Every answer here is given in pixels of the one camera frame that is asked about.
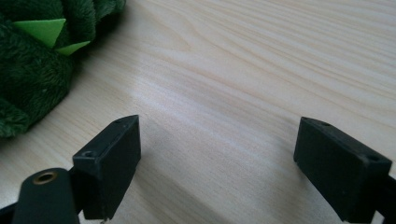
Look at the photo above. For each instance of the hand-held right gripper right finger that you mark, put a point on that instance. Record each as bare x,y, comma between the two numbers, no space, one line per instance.
339,168

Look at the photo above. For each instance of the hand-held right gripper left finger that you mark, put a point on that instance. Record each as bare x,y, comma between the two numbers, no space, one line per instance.
107,168

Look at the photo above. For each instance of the green plush dinosaur garment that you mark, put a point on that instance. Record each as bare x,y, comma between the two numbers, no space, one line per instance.
31,74

